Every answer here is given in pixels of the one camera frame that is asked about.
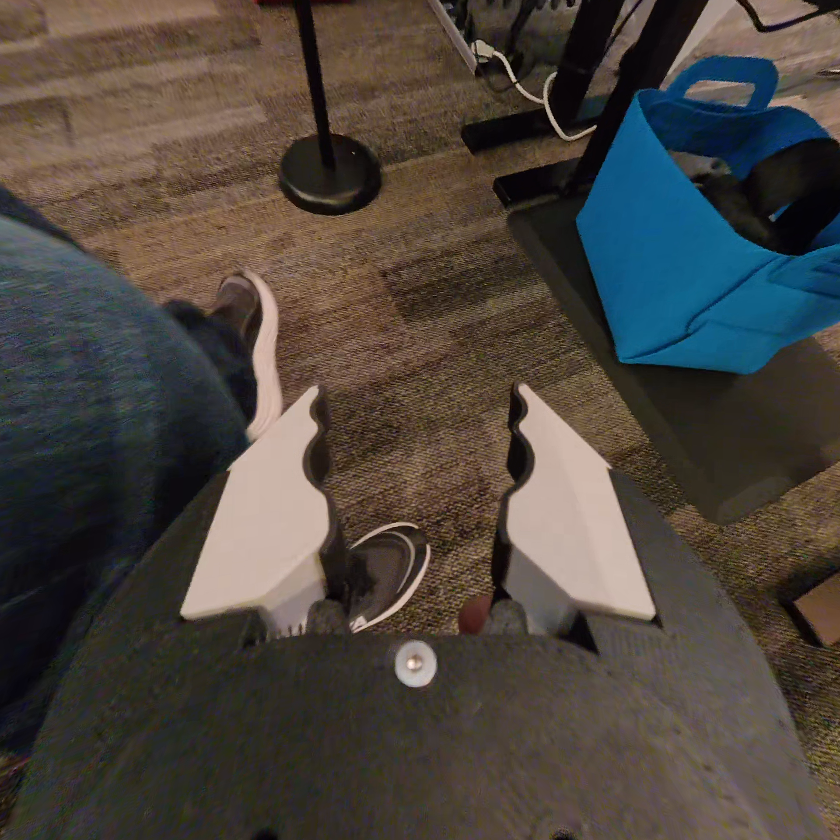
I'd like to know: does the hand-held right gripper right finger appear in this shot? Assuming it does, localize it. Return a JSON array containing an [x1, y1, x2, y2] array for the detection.
[[491, 384, 658, 636]]

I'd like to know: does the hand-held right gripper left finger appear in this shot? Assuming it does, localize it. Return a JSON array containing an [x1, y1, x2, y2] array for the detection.
[[180, 386, 347, 634]]

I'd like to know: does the black white-soled sneaker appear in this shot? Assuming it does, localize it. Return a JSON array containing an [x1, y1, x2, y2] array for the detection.
[[217, 270, 284, 442], [346, 521, 432, 634]]

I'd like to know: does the black flat platform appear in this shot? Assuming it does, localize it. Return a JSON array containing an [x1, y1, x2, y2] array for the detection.
[[507, 197, 840, 526]]

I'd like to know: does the person's leg in blue jeans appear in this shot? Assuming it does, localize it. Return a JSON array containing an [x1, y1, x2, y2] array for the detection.
[[0, 187, 258, 756]]

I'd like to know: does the brown cardboard box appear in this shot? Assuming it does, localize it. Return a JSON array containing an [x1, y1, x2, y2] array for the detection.
[[780, 577, 840, 648]]

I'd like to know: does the blue fabric tote bag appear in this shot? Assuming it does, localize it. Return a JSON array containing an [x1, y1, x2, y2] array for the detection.
[[576, 56, 840, 375]]

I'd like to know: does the black floor stand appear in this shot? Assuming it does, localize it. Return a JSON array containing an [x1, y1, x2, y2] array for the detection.
[[279, 0, 383, 216]]

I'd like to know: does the dark clothing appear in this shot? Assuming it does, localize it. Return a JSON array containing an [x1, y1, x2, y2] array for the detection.
[[669, 138, 840, 257]]

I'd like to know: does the black table leg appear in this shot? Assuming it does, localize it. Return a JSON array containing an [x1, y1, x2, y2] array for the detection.
[[493, 0, 713, 206], [461, 0, 631, 153]]

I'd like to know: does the white panel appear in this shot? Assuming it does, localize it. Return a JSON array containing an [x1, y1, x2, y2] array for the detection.
[[430, 0, 478, 70]]

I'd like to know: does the white cable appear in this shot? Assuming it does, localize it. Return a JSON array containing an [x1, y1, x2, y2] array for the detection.
[[472, 39, 595, 142]]

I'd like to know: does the black cable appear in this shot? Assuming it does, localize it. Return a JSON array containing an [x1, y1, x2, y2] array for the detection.
[[738, 0, 840, 32]]

